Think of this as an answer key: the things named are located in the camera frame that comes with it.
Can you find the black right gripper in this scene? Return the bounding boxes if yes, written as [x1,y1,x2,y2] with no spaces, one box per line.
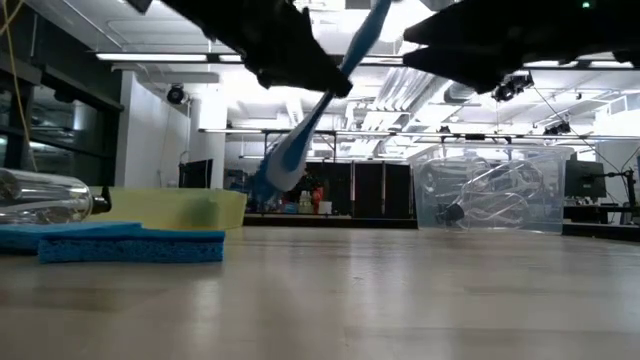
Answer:
[402,0,640,95]

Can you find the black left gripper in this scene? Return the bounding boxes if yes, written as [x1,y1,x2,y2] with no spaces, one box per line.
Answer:
[159,0,354,99]

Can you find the blue and white dish brush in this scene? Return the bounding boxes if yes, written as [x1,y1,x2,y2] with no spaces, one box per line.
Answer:
[249,0,394,206]

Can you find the blue kitchen sponge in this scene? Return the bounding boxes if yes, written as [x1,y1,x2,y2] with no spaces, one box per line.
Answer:
[0,221,144,252]
[37,227,226,265]

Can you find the black storage cabinets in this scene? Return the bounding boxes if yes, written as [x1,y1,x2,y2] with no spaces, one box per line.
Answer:
[304,160,416,219]

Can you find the black computer monitor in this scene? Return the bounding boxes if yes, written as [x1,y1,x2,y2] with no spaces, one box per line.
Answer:
[178,158,214,190]
[567,159,608,199]

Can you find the clear plastic bin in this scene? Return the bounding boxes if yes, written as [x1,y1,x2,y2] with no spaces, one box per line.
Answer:
[407,143,576,235]

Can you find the yellow translucent plastic bin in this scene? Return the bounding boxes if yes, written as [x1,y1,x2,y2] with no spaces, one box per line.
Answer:
[84,187,248,231]

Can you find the distant black frame beam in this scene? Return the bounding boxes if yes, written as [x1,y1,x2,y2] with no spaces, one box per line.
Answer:
[198,127,640,142]

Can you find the black frame beam with lights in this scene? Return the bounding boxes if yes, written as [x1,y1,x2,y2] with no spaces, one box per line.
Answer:
[94,51,640,70]

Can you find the black table edge rail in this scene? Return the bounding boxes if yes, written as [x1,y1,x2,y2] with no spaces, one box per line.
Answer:
[243,213,640,242]

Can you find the yellow hanging cable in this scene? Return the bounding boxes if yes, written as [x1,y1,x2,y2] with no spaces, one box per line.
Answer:
[0,0,40,174]

